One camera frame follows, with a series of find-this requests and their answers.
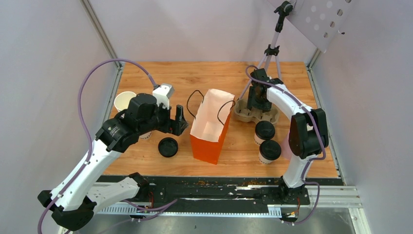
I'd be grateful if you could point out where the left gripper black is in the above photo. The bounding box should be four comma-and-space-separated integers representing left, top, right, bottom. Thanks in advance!
138, 100, 189, 136

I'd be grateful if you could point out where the orange paper bag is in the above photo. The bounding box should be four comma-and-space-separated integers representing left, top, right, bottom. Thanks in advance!
186, 89, 236, 165

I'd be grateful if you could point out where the black coffee cup lid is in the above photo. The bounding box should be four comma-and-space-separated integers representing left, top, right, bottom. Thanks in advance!
259, 140, 282, 160

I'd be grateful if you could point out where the white paper coffee cup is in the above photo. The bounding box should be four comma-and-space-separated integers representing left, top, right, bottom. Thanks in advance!
259, 153, 274, 164

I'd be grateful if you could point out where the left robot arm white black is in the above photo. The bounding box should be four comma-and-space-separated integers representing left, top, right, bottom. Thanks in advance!
38, 93, 188, 231

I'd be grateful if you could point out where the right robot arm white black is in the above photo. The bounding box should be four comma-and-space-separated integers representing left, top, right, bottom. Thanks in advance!
246, 68, 329, 204

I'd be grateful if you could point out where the brown cardboard cup carrier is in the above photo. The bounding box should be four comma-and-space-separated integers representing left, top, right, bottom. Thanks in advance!
234, 99, 280, 125

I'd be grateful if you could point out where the stack of white paper cups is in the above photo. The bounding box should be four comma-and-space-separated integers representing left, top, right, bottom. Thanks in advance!
114, 91, 157, 140

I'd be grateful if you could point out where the pink holder with white straws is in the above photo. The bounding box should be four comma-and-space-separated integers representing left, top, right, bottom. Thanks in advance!
280, 133, 293, 160

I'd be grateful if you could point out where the perforated grey metal panel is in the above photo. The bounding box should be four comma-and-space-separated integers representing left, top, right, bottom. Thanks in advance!
269, 0, 357, 53

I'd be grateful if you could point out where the silver camera tripod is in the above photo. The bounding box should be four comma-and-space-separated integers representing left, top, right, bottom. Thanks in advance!
238, 0, 297, 101

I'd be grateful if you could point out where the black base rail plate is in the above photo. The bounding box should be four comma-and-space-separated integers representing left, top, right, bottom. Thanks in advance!
94, 175, 344, 215

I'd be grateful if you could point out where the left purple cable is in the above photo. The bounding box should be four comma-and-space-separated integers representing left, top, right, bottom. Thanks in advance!
37, 58, 160, 234

